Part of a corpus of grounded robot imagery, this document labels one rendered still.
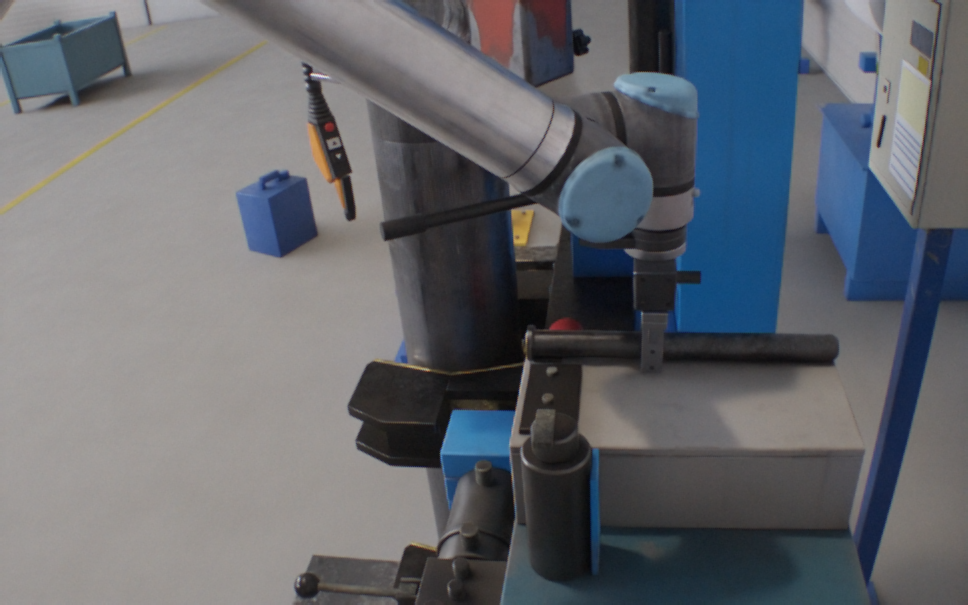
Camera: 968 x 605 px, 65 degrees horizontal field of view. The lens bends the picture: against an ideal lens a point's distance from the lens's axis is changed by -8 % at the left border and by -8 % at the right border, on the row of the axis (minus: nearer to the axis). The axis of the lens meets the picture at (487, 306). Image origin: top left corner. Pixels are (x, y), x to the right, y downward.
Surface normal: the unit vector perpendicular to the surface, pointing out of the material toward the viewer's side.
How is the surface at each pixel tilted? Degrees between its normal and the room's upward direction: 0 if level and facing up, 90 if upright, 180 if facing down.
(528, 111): 64
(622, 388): 0
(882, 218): 90
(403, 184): 90
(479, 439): 0
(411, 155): 90
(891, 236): 90
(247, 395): 0
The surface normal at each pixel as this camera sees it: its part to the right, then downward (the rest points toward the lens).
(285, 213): 0.84, 0.21
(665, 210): 0.07, 0.50
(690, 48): -0.15, 0.51
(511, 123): 0.30, 0.32
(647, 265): -0.07, -0.86
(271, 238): -0.54, 0.47
